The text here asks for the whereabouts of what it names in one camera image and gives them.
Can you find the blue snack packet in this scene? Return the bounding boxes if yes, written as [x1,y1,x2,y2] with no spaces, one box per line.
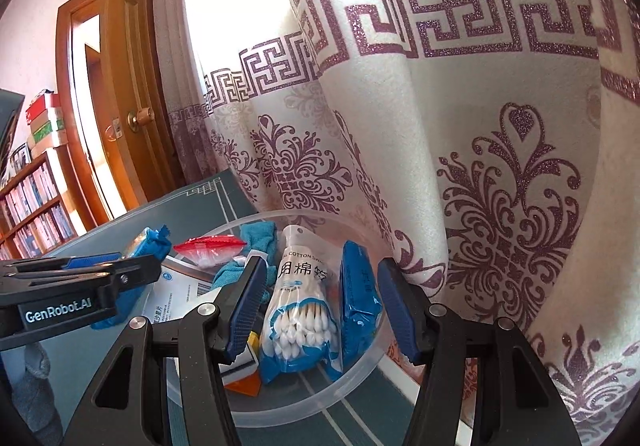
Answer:
[91,225,173,331]
[340,240,385,372]

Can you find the blue cloth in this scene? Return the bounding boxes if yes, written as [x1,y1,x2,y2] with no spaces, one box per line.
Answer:
[210,221,279,294]

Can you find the person's grey fleece clothing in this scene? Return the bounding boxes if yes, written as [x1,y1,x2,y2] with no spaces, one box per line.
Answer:
[0,341,63,446]

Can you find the white printed cardboard box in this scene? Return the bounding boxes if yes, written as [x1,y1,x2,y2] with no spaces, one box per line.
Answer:
[142,259,228,327]

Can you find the patterned white curtain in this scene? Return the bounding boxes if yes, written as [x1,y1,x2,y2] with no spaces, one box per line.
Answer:
[152,0,640,446]

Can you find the dark panel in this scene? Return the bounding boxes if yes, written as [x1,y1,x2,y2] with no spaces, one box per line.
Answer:
[0,89,26,167]

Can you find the clear plastic container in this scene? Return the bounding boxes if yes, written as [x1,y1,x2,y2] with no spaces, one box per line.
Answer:
[160,210,401,429]

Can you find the red plastic packet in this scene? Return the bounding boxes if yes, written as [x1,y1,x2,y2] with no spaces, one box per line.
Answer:
[173,235,247,269]

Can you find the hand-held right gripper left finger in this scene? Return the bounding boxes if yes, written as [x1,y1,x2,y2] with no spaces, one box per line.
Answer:
[62,255,271,446]

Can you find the brass door knob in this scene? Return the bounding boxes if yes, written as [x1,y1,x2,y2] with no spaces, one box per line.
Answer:
[125,107,157,133]

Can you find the green gift box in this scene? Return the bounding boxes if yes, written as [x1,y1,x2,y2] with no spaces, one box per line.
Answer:
[30,119,66,138]

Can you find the wooden door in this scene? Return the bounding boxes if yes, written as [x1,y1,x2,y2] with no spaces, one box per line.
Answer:
[100,0,181,222]

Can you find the wooden bookshelf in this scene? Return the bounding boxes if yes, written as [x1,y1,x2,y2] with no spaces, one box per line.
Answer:
[0,146,83,262]

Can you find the cotton swab bag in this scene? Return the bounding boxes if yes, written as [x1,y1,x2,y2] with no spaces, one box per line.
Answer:
[258,225,346,384]

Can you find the wooden door frame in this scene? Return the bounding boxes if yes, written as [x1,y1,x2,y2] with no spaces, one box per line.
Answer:
[55,0,131,237]

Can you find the white object with dark stripe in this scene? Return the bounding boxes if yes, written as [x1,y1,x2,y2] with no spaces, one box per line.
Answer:
[220,348,258,374]

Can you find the picture frame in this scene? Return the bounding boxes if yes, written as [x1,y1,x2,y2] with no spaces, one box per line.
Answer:
[7,143,32,174]

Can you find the small orange box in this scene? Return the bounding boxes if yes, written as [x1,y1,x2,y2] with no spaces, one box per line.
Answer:
[222,331,262,397]

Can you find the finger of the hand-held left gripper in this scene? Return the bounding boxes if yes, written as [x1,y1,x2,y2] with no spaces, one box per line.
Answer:
[0,253,162,299]
[0,252,124,277]

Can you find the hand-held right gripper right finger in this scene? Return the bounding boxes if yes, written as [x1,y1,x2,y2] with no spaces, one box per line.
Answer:
[377,257,583,446]

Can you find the teal table mat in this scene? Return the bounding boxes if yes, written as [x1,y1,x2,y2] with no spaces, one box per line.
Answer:
[30,169,426,446]

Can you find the rows of books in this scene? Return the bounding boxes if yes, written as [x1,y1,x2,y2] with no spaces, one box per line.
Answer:
[0,161,76,259]

